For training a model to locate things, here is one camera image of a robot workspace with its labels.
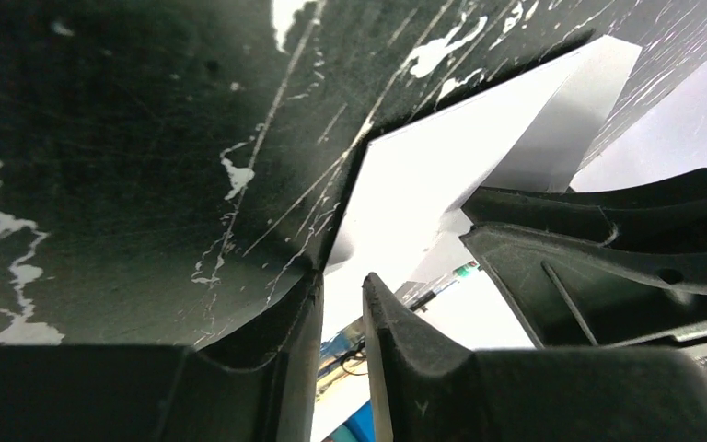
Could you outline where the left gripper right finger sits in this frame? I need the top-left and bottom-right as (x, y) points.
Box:
(363, 273), (707, 441)

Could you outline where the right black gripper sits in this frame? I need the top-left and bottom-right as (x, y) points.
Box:
(461, 169), (707, 358)

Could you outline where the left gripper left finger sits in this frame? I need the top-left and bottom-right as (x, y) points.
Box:
(0, 271), (323, 441)

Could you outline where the white green glue stick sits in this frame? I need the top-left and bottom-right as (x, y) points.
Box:
(454, 261), (479, 278)

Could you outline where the lavender paper envelope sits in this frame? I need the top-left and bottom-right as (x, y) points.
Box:
(320, 35), (643, 343)

